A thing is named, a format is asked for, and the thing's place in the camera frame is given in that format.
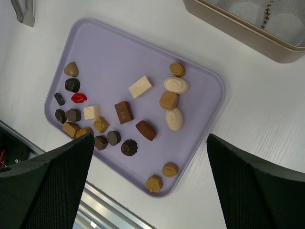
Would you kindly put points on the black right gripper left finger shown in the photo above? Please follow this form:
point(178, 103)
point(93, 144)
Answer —
point(44, 192)

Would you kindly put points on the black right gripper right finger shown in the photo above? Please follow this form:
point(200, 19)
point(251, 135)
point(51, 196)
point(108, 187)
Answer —
point(253, 192)

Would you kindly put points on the milk brown rectangular chocolate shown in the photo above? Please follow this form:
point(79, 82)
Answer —
point(124, 112)

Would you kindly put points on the milk brown ridged chocolate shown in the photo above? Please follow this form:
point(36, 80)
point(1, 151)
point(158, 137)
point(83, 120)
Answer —
point(146, 130)

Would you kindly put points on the caramel square embossed chocolate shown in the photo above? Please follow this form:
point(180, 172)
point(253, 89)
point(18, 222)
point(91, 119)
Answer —
point(169, 100)

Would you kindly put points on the white rectangular chocolate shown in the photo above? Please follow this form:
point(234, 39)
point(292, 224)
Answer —
point(140, 87)

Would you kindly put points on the metal tongs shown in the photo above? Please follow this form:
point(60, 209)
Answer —
point(24, 15)

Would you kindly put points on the caramel rectangular chocolate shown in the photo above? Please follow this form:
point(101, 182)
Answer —
point(70, 129)

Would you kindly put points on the caramel ridged leaf chocolate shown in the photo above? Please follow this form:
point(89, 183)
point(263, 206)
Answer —
point(83, 131)

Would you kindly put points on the dark brown square chocolate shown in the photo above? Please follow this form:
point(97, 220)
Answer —
point(101, 142)

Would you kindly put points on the dark lips chocolate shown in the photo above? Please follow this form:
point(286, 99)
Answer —
point(60, 116)

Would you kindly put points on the caramel oval chocolate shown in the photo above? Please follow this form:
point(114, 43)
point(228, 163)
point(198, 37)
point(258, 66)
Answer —
point(170, 169)

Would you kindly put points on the caramel leaf square chocolate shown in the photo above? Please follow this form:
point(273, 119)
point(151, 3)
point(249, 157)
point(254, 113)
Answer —
point(100, 124)

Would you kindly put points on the brown round fluted chocolate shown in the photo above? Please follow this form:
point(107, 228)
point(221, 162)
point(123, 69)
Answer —
point(113, 137)

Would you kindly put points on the small dark ridged chocolate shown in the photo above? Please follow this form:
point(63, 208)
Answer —
point(58, 97)

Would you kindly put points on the white ridged square chocolate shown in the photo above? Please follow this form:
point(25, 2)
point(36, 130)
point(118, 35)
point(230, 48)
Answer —
point(91, 112)

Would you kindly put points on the dark rose chocolate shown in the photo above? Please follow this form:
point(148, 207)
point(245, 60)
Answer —
point(129, 147)

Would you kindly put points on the caramel shell chocolate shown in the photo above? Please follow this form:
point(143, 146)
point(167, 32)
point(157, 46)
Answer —
point(154, 183)

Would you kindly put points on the red lips chocolate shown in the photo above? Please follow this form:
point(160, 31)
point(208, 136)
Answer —
point(79, 98)

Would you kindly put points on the dark round chocolate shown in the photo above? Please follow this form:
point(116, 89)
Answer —
point(72, 85)

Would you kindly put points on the tan heart chocolate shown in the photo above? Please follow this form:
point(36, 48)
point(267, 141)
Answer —
point(71, 69)

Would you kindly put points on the white oval swirl chocolate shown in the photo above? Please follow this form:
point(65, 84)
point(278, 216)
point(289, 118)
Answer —
point(176, 85)

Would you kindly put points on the caramel cup chocolate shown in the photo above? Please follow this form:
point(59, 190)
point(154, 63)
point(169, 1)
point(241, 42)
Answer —
point(177, 69)

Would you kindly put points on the lilac plastic tray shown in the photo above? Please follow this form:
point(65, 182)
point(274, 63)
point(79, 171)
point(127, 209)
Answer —
point(109, 62)

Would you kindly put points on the gold tin box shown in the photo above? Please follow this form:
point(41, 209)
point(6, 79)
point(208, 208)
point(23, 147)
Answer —
point(252, 36)

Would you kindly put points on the aluminium frame rail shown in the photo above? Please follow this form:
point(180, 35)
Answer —
point(96, 209)

